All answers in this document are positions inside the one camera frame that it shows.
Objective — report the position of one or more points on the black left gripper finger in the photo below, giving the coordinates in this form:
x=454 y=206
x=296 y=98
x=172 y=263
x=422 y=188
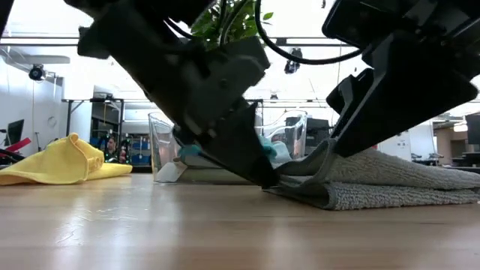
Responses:
x=185 y=135
x=243 y=150

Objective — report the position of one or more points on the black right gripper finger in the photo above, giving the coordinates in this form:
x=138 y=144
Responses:
x=350 y=92
x=405 y=97

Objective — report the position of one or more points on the teal microfiber towel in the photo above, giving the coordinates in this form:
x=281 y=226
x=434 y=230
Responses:
x=268 y=148

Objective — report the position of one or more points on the light blue microfiber towel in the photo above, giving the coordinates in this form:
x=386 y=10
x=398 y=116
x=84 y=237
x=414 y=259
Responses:
x=281 y=152

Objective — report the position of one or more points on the pale green microfiber towel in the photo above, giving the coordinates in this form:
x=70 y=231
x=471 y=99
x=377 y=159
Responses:
x=210 y=175

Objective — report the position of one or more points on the grey microfiber towel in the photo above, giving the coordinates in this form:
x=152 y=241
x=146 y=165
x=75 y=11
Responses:
x=375 y=180

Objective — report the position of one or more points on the yellow microfiber towel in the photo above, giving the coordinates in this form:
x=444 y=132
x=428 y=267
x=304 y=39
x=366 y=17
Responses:
x=60 y=161

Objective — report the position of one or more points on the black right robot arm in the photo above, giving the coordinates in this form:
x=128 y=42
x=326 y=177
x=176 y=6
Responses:
x=461 y=15

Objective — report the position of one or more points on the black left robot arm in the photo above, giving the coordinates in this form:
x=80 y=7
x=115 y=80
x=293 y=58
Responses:
x=150 y=9

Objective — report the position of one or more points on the clear plastic bin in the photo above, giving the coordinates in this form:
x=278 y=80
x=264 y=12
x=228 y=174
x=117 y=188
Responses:
x=161 y=150

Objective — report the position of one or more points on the white pillar kiosk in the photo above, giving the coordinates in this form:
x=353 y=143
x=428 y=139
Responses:
x=397 y=142

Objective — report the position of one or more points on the black equipment rack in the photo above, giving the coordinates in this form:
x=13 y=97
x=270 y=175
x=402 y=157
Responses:
x=317 y=129

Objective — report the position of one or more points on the person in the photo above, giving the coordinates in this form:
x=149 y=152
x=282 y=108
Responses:
x=111 y=148

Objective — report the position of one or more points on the dark computer monitor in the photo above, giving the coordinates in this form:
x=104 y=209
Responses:
x=473 y=129
x=15 y=132

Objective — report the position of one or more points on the green leafy plant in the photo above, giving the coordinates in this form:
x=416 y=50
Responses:
x=240 y=18

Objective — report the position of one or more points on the black background table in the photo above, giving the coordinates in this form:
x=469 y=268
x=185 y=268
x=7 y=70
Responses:
x=93 y=100

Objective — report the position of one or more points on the red slanted bar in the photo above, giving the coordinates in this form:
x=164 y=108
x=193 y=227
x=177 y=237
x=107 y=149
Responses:
x=20 y=144

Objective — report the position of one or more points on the black metal table frame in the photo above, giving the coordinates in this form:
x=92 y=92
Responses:
x=141 y=168

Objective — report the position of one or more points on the black ceiling-hung camera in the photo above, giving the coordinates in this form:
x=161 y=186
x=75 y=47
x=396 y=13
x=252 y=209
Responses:
x=36 y=72
x=292 y=65

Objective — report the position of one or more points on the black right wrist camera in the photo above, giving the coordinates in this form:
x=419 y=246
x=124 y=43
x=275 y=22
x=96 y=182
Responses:
x=360 y=18

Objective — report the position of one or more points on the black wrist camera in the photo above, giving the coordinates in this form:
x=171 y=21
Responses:
x=93 y=43
x=360 y=18

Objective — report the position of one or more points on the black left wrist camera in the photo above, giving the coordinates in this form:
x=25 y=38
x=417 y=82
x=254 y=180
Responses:
x=93 y=43

